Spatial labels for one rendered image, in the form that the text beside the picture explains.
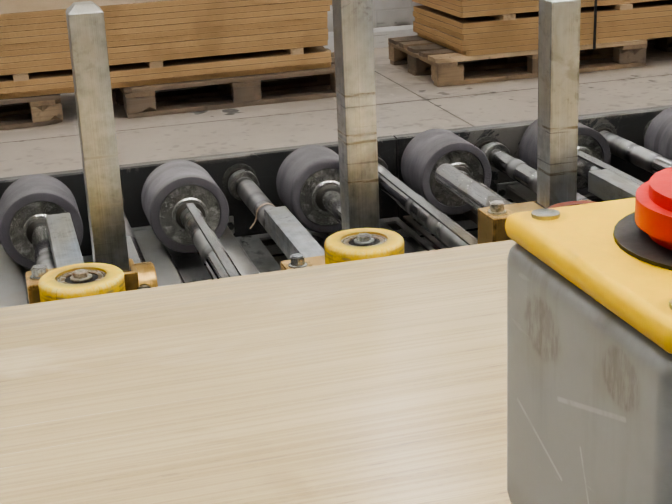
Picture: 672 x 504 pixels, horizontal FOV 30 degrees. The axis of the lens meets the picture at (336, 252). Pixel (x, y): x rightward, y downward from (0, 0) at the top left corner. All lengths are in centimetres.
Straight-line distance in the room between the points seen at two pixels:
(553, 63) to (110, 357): 64
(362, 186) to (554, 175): 23
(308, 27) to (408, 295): 525
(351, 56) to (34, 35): 481
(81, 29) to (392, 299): 42
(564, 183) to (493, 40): 517
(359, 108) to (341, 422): 54
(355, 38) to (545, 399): 110
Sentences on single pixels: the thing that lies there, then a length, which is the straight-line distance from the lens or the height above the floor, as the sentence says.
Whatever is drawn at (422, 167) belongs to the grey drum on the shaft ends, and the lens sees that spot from 184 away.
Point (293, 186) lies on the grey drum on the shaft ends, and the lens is 177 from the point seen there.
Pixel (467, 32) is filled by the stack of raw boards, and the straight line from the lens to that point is 656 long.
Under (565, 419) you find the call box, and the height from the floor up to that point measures 119.
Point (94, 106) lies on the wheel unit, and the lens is 130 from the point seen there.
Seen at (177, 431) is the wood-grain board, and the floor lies 90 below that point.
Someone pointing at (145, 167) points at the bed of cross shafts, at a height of 84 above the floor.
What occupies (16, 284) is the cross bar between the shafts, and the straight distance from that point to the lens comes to 172.
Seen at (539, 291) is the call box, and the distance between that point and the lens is 26.
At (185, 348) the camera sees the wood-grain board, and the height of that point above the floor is 90.
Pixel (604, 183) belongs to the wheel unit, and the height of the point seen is 82.
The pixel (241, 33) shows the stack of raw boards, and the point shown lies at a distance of 626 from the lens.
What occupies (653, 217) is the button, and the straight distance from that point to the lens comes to 24.
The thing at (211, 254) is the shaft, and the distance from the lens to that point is 153.
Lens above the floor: 130
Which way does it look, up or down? 19 degrees down
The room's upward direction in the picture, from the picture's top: 3 degrees counter-clockwise
